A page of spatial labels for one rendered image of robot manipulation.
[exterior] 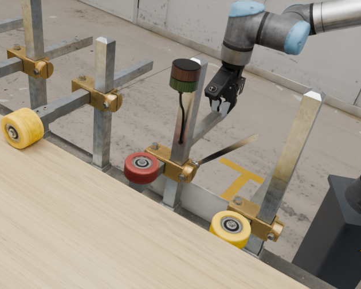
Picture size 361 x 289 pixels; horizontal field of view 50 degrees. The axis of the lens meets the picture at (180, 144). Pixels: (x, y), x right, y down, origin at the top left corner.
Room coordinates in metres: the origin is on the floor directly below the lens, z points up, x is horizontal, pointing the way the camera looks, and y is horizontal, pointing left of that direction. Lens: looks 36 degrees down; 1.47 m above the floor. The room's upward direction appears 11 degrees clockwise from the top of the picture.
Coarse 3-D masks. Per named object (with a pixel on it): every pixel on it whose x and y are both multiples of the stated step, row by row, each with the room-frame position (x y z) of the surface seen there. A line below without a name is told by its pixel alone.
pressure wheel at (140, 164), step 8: (128, 160) 0.68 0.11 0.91; (136, 160) 0.69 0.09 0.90; (144, 160) 0.69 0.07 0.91; (152, 160) 0.70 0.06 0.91; (128, 168) 0.66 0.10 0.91; (136, 168) 0.66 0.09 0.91; (144, 168) 0.67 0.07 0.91; (152, 168) 0.67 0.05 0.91; (128, 176) 0.65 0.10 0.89; (136, 176) 0.65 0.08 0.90; (144, 176) 0.65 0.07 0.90; (152, 176) 0.66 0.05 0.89
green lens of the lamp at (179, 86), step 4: (172, 80) 0.71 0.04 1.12; (176, 80) 0.70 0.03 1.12; (172, 84) 0.70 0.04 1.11; (176, 84) 0.70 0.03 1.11; (180, 84) 0.70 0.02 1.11; (184, 84) 0.70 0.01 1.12; (188, 84) 0.70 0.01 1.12; (192, 84) 0.70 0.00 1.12; (196, 84) 0.71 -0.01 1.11; (172, 88) 0.70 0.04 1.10; (176, 88) 0.70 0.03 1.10; (180, 88) 0.70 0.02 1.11; (184, 88) 0.70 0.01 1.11; (188, 88) 0.70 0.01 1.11; (192, 88) 0.70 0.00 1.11; (196, 88) 0.71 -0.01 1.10
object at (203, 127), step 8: (216, 112) 1.05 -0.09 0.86; (208, 120) 1.00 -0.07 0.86; (216, 120) 1.02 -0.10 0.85; (200, 128) 0.94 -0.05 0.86; (208, 128) 0.98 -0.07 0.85; (200, 136) 0.93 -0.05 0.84; (192, 144) 0.89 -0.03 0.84; (160, 168) 0.74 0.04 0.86; (136, 184) 0.67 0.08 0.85; (144, 184) 0.68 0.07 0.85
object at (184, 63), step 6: (180, 60) 0.74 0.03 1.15; (186, 60) 0.74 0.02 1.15; (192, 60) 0.75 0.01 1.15; (180, 66) 0.71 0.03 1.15; (186, 66) 0.72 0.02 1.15; (192, 66) 0.72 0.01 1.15; (198, 66) 0.73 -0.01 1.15; (174, 78) 0.71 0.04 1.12; (180, 96) 0.72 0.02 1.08; (192, 96) 0.75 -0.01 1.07; (180, 102) 0.72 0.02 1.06; (180, 132) 0.75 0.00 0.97; (180, 138) 0.74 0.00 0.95
